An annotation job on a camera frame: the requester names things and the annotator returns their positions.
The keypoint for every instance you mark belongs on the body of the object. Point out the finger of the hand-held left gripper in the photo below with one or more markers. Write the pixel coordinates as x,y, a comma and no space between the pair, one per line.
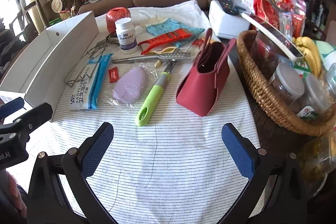
31,116
10,106

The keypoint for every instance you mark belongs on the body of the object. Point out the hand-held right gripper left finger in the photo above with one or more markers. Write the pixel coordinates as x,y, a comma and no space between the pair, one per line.
97,150

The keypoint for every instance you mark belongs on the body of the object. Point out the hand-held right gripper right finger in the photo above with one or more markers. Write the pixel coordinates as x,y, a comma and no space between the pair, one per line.
237,153

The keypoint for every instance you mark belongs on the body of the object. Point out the white cardboard box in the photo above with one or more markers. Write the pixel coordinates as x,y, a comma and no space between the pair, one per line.
52,56

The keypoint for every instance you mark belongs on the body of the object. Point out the purple sponge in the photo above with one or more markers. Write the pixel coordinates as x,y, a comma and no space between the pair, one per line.
128,85

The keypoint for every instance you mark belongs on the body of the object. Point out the red felt handbag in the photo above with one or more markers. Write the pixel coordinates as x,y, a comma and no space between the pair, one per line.
199,87

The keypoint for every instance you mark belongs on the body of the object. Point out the serrated metal tongs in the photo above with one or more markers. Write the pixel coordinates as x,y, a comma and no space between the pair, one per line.
173,56

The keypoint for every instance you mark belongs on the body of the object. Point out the red plastic grater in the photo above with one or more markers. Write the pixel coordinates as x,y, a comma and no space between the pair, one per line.
168,37

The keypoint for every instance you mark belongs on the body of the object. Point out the blue white wet wipes packet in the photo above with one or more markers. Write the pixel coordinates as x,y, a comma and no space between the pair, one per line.
86,87

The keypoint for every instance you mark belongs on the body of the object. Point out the striped white tablecloth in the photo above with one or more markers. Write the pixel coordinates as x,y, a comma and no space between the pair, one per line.
170,148

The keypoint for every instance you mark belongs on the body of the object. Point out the wicker basket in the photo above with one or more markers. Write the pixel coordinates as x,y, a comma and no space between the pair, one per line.
257,82

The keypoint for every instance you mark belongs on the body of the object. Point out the red candy packet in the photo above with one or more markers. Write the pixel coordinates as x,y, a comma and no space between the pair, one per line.
113,74

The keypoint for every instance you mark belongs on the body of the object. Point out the glass jar yellow contents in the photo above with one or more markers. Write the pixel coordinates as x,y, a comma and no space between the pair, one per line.
317,161

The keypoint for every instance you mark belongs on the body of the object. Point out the plastic jar clear lid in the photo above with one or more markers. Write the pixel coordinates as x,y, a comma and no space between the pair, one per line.
286,82

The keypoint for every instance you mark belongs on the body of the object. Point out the plastic jar green label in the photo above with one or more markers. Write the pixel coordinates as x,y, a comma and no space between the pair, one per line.
315,98

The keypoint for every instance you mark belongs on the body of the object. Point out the clear glass jar dark contents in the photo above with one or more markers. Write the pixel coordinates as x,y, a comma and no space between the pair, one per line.
265,56

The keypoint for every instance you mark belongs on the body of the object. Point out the round tin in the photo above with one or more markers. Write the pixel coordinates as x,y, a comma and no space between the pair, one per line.
58,5

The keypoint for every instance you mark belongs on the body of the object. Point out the white pill bottle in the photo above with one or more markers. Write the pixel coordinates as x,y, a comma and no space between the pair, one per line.
126,37

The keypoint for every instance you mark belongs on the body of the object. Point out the small red plastic tool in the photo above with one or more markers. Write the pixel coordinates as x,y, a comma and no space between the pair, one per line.
198,43

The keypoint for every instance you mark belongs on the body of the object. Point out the yellow hair clip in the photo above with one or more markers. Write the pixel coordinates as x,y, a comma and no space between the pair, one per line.
168,50

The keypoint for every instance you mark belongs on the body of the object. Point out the bunch of bananas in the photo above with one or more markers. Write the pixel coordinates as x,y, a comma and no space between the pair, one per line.
309,53

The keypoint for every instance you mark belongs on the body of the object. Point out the red twine ball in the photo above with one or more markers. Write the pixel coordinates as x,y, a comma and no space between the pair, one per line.
115,18

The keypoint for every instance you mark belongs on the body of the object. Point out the white tissue box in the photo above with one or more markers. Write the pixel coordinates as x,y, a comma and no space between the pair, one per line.
225,22

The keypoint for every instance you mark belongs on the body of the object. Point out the blue knitted cloth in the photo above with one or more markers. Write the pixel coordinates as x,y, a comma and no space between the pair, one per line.
162,27

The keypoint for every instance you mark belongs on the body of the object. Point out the black remote control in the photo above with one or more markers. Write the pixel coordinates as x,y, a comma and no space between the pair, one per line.
225,3

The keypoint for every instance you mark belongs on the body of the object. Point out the plain white cloth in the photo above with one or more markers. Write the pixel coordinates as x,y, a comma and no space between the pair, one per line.
170,11

